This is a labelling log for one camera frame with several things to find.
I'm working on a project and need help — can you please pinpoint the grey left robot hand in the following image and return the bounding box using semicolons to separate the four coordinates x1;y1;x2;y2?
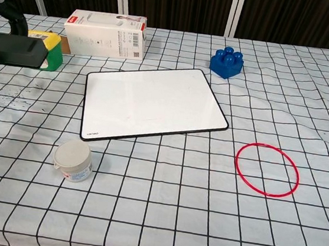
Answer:
0;0;33;38

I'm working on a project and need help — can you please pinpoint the dark grey whiteboard eraser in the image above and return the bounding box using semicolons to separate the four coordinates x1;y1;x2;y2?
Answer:
0;32;50;70

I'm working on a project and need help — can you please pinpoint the green tub with yellow lid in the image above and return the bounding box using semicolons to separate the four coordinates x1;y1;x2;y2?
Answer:
22;28;67;74

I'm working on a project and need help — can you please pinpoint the white cardboard product box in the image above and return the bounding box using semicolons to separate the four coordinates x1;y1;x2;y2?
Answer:
60;7;150;64

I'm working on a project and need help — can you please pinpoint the small white round jar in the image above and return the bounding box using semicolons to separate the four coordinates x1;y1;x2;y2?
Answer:
50;137;96;186

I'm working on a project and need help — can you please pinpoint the blue plastic building block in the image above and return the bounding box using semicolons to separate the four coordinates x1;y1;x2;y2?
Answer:
207;44;248;82

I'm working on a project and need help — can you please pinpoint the white black checked tablecloth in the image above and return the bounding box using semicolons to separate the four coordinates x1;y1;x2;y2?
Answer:
0;9;329;246

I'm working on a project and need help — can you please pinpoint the white rectangular whiteboard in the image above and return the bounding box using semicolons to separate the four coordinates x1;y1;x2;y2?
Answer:
78;56;236;158

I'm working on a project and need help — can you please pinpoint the thin red ring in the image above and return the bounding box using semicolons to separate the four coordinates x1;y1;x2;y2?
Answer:
231;140;304;201

